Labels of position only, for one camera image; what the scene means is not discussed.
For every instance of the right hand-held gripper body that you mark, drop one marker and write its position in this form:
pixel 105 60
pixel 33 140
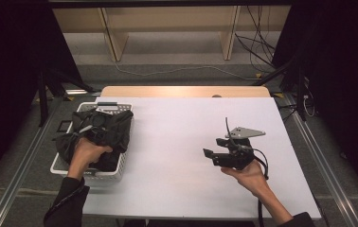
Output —
pixel 237 159

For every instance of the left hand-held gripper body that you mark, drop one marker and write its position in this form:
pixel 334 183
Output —
pixel 99 132

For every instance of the dark grey garment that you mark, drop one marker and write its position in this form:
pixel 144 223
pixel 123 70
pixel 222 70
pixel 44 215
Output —
pixel 120 132

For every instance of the white perforated plastic basket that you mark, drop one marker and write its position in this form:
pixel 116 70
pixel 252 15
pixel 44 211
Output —
pixel 110 178

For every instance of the person's right hand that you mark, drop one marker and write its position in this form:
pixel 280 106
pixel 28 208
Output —
pixel 251 178

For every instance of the person's left hand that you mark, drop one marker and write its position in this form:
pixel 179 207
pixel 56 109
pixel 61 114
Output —
pixel 84 156

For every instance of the yellow tape marker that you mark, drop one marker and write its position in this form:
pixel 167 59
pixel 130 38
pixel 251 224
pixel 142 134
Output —
pixel 259 75
pixel 278 95
pixel 70 98

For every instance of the black tripod stand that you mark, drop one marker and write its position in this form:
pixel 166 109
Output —
pixel 43 101

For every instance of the black metal stand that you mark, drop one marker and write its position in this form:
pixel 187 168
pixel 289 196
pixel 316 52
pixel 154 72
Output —
pixel 300 94

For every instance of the black curtain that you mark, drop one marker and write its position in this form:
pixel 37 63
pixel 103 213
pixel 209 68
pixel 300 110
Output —
pixel 347 78
pixel 6 78

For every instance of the light wooden shelf unit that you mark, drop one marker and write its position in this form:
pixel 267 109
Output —
pixel 167 19

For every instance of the short silver rail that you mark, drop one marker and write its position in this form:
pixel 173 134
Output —
pixel 79 92

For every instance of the aluminium floor rail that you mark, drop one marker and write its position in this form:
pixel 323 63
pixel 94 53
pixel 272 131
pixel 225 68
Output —
pixel 25 164
pixel 322 164

